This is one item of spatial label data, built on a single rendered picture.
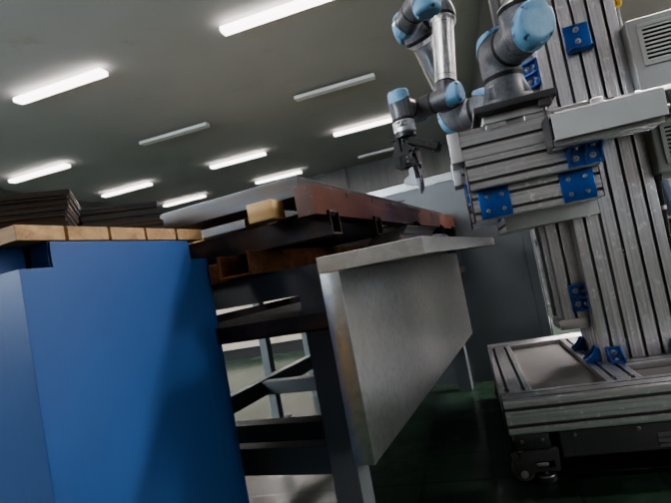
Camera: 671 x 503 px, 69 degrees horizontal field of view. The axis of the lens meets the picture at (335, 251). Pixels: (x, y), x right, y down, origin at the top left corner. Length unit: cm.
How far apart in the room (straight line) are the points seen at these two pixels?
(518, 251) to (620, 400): 116
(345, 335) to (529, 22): 98
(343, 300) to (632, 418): 87
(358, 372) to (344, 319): 10
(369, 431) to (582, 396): 69
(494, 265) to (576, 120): 119
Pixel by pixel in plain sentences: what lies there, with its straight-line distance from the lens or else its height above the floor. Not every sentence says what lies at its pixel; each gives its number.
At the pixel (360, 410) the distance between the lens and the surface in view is 91.
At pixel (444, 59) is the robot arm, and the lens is 185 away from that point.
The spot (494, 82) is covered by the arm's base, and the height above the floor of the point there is 111.
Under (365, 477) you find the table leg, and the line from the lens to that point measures 114.
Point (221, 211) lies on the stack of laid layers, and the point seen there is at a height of 83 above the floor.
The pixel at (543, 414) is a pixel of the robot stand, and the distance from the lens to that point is 145.
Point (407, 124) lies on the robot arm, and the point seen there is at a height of 110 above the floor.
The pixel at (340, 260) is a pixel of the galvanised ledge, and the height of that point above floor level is 67.
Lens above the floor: 64
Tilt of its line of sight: 3 degrees up
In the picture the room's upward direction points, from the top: 11 degrees counter-clockwise
